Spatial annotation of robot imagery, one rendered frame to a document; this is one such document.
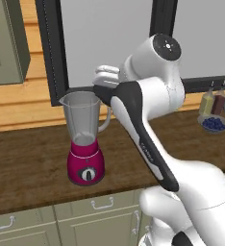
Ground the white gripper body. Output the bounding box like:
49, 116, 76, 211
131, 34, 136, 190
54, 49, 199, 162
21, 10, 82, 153
92, 64, 121, 89

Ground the red blender with clear jug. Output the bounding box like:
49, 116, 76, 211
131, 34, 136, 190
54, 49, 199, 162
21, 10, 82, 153
59, 90, 113, 187

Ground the black framed window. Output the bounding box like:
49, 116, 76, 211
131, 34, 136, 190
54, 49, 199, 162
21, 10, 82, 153
35, 0, 225, 107

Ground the yellow oil bottle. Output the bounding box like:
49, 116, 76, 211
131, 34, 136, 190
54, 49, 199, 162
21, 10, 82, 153
199, 86, 215, 116

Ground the grey bowl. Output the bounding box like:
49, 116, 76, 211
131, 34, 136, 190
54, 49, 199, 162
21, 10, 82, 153
196, 113, 225, 135

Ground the brown sauce bottle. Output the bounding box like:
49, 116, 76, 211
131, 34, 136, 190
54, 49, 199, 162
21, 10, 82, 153
212, 86, 225, 116

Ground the blueberries pile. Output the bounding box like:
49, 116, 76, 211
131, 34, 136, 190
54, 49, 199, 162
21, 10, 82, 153
202, 116, 225, 132

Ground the green drawer front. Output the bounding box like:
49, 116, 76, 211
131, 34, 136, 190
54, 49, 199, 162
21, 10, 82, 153
53, 188, 145, 223
0, 205, 57, 233

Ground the green wall cupboard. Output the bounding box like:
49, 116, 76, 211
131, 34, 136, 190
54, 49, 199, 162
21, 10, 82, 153
0, 0, 32, 86

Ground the silver drawer handle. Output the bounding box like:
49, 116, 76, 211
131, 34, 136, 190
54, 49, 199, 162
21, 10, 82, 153
0, 215, 16, 232
90, 196, 115, 211

